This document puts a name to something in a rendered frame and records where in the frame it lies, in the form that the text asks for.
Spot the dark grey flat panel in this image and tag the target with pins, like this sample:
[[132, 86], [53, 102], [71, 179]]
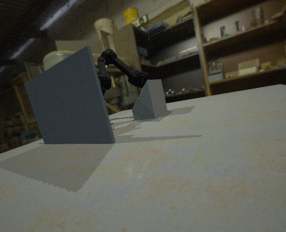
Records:
[[68, 103]]

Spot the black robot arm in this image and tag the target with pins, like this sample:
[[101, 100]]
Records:
[[109, 57]]

